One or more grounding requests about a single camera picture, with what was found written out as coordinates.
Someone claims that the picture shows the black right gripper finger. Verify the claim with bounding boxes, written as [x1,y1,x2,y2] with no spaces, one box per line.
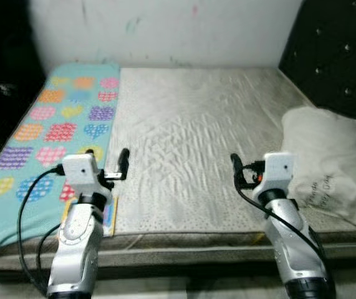
[229,153,245,187]

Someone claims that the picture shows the colourful children's book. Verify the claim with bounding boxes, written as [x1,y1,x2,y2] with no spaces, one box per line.
[61,194,118,237]

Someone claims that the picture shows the white pillow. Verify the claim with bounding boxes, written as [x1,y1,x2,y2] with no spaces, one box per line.
[281,106,356,230]

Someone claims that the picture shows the teal blanket colourful shapes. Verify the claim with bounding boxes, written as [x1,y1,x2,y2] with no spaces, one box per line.
[0,61,121,256]

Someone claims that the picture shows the white quilted mattress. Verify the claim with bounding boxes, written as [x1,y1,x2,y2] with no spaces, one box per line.
[0,65,356,275]

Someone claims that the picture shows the black tufted headboard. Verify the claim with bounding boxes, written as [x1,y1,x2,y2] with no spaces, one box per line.
[279,0,356,156]

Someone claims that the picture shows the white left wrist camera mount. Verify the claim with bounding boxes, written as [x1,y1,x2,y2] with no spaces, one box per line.
[61,153,107,199]

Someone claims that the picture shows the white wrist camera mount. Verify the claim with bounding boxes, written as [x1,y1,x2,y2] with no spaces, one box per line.
[61,153,107,199]
[253,151,294,200]

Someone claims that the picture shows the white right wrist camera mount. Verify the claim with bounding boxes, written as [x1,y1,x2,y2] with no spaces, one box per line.
[253,151,294,200]

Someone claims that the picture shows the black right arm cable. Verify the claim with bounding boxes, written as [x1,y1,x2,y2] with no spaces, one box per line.
[235,163,328,275]

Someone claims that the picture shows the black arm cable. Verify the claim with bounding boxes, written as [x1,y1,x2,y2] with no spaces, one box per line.
[17,165,66,297]
[235,163,328,275]

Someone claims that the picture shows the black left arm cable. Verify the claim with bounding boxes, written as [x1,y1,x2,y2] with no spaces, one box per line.
[17,165,66,297]

